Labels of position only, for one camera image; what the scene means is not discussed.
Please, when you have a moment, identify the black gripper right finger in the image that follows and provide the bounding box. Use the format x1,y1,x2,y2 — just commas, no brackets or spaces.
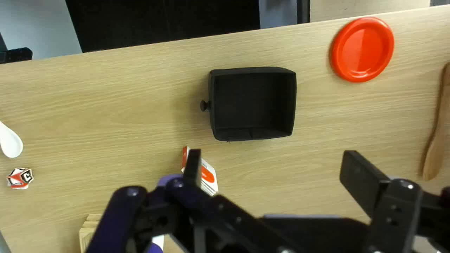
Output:
338,149,424,253

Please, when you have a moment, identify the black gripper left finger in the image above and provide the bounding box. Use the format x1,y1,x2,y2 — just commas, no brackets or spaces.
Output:
165,148,292,253

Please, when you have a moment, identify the deck of cards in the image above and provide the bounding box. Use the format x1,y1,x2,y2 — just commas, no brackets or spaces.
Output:
180,145,220,197

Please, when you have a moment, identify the black square bowl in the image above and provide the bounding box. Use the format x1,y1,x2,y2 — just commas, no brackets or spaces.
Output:
199,66,298,142

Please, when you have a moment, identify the wooden spatula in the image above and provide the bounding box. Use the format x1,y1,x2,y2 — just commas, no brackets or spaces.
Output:
419,62,450,181

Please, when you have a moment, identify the wooden slat crate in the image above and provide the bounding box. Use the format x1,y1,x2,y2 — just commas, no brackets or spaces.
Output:
77,212,111,253

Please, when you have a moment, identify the red round plate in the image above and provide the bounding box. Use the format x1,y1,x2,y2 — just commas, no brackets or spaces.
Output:
329,17,396,84

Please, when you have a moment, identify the small red white cube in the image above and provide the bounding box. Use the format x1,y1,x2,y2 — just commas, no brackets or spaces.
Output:
5,166,35,191

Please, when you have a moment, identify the white plastic spoon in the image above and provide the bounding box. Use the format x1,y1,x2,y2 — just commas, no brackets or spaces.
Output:
0,119,25,159

